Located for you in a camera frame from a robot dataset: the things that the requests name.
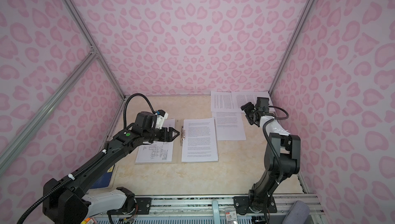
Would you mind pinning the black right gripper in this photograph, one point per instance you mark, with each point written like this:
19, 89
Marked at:
248, 107

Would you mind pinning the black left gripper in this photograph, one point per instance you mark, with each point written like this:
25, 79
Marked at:
170, 137

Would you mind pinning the technical drawing paper sheet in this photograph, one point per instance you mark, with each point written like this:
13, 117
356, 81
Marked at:
157, 152

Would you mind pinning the central printed text sheet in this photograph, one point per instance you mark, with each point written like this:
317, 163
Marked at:
222, 102

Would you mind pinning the translucent beige file folder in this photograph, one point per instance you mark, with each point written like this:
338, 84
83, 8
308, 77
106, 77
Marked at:
177, 149

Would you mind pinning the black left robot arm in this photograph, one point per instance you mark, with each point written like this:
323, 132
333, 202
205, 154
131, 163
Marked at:
66, 201

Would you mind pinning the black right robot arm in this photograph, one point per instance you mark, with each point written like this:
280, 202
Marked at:
281, 158

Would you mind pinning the metal folder clip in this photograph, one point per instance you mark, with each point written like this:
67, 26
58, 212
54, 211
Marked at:
182, 136

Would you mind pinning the blue booklet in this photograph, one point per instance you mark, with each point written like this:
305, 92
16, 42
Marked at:
104, 180

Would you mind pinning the small labelled plastic bag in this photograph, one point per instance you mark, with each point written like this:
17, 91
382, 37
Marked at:
231, 216

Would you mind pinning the grey foam roll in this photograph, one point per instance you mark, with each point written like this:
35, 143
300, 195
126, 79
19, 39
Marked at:
298, 213

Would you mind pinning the highlighter marker pack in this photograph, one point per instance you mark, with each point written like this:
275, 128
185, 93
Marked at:
89, 221

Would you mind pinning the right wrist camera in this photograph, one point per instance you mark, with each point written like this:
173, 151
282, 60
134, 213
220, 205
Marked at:
262, 105

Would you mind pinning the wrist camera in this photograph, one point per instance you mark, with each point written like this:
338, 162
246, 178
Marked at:
262, 105
161, 116

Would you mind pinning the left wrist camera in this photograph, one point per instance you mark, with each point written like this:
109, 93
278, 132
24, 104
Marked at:
161, 116

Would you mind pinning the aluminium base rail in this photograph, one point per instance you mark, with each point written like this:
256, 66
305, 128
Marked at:
204, 209

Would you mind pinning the diagonal aluminium frame bar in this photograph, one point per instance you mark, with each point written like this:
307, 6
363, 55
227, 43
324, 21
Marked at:
20, 141

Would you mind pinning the right corner aluminium post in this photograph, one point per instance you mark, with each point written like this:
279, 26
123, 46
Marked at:
297, 32

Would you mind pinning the corner aluminium post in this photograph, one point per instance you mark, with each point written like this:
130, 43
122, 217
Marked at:
83, 28
297, 32

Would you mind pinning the left corner aluminium post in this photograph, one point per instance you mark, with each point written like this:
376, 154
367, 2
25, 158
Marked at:
83, 28

